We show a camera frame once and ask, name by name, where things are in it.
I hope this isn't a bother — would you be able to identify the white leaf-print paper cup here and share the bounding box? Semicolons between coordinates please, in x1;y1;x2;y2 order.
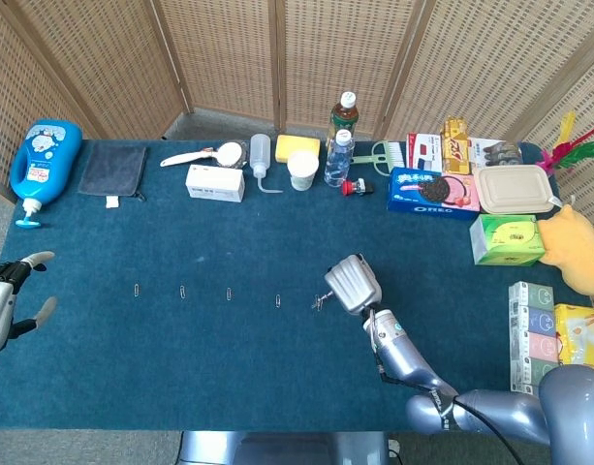
286;149;321;192

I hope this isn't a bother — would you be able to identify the grey zip pouch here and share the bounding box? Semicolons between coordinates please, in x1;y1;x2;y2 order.
77;144;148;209

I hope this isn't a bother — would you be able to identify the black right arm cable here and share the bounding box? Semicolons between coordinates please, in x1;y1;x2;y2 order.
371;314;525;465

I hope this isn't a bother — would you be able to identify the red emergency stop button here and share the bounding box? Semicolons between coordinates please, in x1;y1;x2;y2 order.
341;176;376;198

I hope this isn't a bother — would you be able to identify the colourful feather shuttlecock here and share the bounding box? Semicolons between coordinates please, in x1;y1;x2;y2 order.
541;111;594;171

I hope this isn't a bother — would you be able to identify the green tea bottle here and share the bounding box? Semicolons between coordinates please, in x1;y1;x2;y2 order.
330;91;360;144

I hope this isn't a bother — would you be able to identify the beige lidded lunch container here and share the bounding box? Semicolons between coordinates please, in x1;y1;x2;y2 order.
472;164;555;215

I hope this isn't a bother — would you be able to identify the yellow snack box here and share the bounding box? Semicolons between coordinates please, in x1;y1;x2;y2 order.
440;115;472;176

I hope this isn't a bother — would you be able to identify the yellow plush toy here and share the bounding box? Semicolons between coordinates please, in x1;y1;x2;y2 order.
537;203;594;295

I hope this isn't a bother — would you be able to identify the yellow sponge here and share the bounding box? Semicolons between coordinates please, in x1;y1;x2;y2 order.
274;135;322;165

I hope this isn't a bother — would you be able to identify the yellow snack bag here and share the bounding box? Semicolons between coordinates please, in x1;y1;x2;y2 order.
552;303;594;372

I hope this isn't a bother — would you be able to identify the white pack with grey items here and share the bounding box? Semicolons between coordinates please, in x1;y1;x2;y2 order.
468;138;524;169

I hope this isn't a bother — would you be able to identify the wicker folding screen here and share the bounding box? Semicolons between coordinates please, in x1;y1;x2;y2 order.
0;0;594;311

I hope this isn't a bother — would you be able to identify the teal table cloth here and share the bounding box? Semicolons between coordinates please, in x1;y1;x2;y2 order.
0;139;593;432

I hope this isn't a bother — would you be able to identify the pastel pocket tissue pack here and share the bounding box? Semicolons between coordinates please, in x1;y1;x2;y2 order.
508;281;559;396

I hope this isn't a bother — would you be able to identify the blue detergent bottle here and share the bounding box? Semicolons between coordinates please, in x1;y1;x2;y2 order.
9;119;83;229

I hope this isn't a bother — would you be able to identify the clear water bottle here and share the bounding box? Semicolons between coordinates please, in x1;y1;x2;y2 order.
324;129;355;188

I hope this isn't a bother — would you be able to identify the green tissue box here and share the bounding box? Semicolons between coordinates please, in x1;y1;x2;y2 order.
469;213;549;266

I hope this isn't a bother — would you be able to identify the white barcode carton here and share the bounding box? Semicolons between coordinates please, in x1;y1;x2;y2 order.
184;164;246;203

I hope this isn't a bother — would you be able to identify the blue Oreo box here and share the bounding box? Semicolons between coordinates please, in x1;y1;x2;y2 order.
386;167;481;214

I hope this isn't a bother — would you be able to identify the light green plastic brush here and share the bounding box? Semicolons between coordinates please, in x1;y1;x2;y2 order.
350;139;405;173

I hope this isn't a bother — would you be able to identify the blue-grey robot torso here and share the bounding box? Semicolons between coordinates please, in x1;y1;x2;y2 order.
177;429;392;465

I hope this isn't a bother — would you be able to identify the red and white box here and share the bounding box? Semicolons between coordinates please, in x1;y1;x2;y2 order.
405;133;446;171

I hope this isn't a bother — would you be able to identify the white handled dish brush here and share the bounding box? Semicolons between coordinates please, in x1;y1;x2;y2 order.
159;140;249;170

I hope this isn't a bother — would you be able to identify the white squeeze wash bottle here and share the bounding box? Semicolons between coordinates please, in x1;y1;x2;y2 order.
249;134;284;195

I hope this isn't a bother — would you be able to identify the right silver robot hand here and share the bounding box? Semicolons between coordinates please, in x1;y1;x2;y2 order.
320;253;384;316

